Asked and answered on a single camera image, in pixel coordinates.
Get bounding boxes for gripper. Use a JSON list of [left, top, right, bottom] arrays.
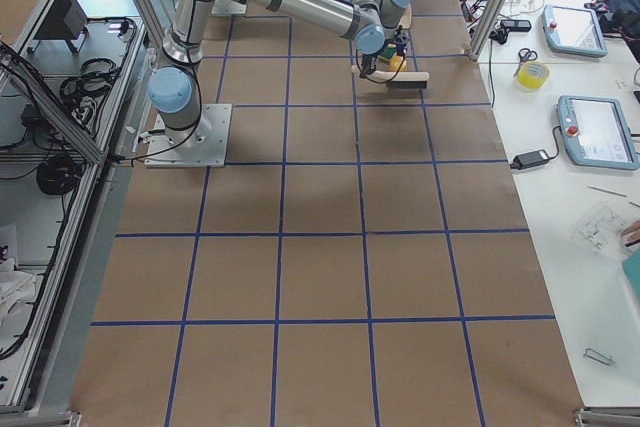
[[357, 45, 386, 79]]

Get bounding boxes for beige hand brush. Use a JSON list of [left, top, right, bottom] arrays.
[[351, 65, 430, 90]]

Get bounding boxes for yellow green sponge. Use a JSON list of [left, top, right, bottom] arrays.
[[378, 43, 396, 63]]

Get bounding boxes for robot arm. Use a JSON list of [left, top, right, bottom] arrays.
[[147, 0, 411, 150]]

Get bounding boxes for yellow tape roll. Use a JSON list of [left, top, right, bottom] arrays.
[[516, 61, 550, 90]]

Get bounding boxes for black power adapter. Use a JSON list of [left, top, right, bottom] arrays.
[[510, 149, 551, 170]]

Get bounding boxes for far teach pendant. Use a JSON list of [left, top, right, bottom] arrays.
[[541, 5, 608, 58]]

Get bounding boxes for teach pendant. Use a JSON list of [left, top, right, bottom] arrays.
[[541, 5, 608, 58], [556, 95, 639, 171]]

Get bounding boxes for near teach pendant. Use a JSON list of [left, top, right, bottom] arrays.
[[556, 95, 639, 171]]

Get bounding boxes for clear plastic package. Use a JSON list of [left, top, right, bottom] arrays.
[[570, 203, 639, 261]]

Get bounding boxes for black monitor on shelf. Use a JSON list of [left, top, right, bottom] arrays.
[[27, 0, 88, 53]]

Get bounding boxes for metal clip on table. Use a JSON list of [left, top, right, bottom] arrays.
[[583, 347, 616, 367]]

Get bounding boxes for white crumpled cloth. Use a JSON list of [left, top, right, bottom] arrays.
[[0, 224, 36, 333]]

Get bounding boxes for black handled scissors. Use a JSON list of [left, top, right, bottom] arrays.
[[513, 48, 538, 77]]

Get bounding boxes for black coiled cable bundle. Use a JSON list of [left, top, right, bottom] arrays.
[[35, 154, 76, 197]]

